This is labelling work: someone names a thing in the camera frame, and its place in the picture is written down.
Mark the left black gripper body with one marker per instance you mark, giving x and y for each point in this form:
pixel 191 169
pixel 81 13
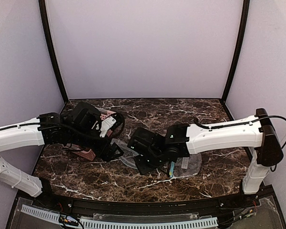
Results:
pixel 107 150

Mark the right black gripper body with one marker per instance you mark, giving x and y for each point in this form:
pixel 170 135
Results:
pixel 143 159

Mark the pink perforated plastic basket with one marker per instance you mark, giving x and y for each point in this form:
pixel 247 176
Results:
pixel 92 132

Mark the zip bag with blue zipper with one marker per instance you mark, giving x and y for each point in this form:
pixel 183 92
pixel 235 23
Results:
pixel 128 157

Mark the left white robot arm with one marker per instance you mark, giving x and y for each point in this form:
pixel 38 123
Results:
pixel 46 129

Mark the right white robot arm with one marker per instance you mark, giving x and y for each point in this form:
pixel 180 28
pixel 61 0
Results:
pixel 183 140

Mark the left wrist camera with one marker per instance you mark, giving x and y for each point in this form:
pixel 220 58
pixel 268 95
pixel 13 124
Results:
pixel 107 124

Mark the white slotted cable duct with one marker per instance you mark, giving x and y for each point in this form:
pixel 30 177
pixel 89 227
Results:
pixel 100 221

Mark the black front table rail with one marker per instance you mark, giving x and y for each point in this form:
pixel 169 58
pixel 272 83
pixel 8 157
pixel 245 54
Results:
pixel 221 206

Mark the left black frame post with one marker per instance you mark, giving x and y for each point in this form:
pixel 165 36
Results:
pixel 51 50

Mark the black frame post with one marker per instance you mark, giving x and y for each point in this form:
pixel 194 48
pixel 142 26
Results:
pixel 51 50
pixel 237 51

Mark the right black frame post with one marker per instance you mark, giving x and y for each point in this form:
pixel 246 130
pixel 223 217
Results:
pixel 237 51

